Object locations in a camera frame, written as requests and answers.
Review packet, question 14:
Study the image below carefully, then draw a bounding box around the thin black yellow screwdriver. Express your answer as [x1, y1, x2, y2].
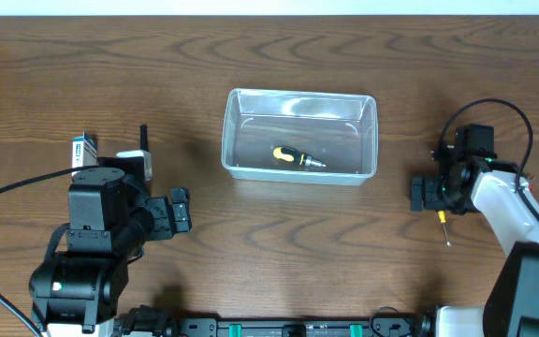
[437, 210, 451, 247]

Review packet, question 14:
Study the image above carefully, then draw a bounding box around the yellow black stubby screwdriver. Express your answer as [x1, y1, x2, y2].
[272, 146, 327, 169]

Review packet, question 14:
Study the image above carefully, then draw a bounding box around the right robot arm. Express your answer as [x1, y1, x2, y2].
[411, 125, 539, 336]

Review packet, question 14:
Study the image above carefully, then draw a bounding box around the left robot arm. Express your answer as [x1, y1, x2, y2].
[29, 157, 192, 334]

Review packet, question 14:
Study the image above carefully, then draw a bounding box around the clear plastic container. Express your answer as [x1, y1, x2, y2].
[221, 88, 378, 185]

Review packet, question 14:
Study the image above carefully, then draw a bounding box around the blue white cardboard box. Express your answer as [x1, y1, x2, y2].
[71, 131, 97, 168]

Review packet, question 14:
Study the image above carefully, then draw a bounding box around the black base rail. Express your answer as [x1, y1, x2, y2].
[109, 304, 439, 337]

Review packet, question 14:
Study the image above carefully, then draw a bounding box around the left black cable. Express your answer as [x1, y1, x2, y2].
[0, 165, 100, 337]

